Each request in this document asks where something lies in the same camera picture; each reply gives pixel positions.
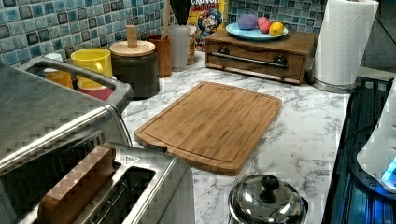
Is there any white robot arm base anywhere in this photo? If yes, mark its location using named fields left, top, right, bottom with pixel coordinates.
left=357, top=80, right=396, bottom=193

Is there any silver two-slot toaster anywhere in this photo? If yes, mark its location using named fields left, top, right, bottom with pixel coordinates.
left=18, top=143, right=195, bottom=224

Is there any stainless toaster oven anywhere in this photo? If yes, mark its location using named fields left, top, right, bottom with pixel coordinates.
left=0, top=56, right=134, bottom=224

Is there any bamboo cutting board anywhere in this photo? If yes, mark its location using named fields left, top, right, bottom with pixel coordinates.
left=134, top=81, right=282, bottom=175

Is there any brown wooden utensil holder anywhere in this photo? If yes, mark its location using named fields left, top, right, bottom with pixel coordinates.
left=148, top=35, right=172, bottom=78

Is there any clear cereal jar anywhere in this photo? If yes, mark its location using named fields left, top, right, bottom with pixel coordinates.
left=187, top=24, right=196, bottom=64

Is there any frosted plastic cup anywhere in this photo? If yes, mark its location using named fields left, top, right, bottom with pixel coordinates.
left=168, top=24, right=190, bottom=72

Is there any dark canister with wooden lid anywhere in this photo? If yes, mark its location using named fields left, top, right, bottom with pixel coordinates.
left=109, top=25, right=160, bottom=100

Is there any light blue plate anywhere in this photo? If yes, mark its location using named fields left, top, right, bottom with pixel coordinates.
left=226, top=22, right=289, bottom=41

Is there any yellow cereal box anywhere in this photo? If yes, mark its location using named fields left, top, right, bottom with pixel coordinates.
left=188, top=0, right=228, bottom=50

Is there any red bowl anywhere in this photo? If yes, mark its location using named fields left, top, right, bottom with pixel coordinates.
left=78, top=87, right=113, bottom=101

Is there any wooden drawer box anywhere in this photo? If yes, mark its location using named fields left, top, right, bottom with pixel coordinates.
left=205, top=30, right=318, bottom=85

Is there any purple plush eggplant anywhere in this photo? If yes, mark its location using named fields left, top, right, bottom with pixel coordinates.
left=238, top=14, right=258, bottom=30

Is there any black utensil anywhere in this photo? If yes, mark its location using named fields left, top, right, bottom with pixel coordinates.
left=170, top=0, right=191, bottom=25

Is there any pink plush strawberry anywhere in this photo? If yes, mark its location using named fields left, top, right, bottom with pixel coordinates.
left=257, top=17, right=271, bottom=34

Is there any yellow mug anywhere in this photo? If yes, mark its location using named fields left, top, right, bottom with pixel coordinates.
left=70, top=49, right=113, bottom=89

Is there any yellow toy lemon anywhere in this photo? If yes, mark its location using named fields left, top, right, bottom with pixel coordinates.
left=269, top=21, right=284, bottom=36

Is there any white capped bottle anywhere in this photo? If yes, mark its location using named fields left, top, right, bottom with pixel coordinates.
left=44, top=53, right=73, bottom=88

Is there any white paper towel roll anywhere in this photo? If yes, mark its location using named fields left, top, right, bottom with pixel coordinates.
left=307, top=0, right=379, bottom=93

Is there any wooden toast slice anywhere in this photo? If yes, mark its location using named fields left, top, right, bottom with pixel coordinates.
left=37, top=145, right=116, bottom=224

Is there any wooden spoon handle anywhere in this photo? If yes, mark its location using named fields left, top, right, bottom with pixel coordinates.
left=161, top=0, right=171, bottom=40

